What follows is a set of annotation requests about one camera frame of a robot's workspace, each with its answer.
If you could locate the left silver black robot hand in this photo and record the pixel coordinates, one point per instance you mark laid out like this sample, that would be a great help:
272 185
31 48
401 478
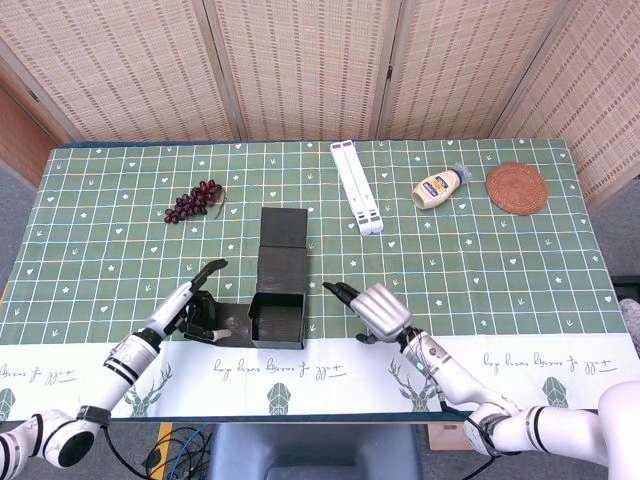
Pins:
175 305

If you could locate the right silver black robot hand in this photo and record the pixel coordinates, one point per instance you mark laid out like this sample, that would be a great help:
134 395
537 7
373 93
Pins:
382 312

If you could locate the black foldable cardboard box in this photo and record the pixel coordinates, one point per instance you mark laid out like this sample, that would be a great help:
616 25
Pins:
282 270

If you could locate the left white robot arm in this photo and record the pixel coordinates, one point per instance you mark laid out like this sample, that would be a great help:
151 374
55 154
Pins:
120 370

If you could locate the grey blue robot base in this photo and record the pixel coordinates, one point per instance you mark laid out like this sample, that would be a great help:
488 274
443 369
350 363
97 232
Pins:
310 450

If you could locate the green grid deer tablecloth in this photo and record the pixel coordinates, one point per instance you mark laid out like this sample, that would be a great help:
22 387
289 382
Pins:
125 250

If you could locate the dark red grape bunch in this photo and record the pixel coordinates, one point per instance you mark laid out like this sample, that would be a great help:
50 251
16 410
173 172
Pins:
192 202

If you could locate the white folding stand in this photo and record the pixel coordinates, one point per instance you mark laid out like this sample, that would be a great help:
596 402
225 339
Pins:
357 187

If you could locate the cream mayonnaise squeeze bottle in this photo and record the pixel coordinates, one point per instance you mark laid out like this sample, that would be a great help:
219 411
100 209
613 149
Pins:
435 190

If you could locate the round brown woven coaster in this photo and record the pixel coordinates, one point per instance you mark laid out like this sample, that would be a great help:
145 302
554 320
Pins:
517 189

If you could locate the orange brown wooden door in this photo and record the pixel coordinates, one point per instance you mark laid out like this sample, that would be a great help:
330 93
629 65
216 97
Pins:
20 135

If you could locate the grey pink shoe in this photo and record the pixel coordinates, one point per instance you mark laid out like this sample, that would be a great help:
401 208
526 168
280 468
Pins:
631 325

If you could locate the woven bamboo folding screen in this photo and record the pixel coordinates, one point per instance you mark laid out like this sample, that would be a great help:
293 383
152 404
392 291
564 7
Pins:
300 65

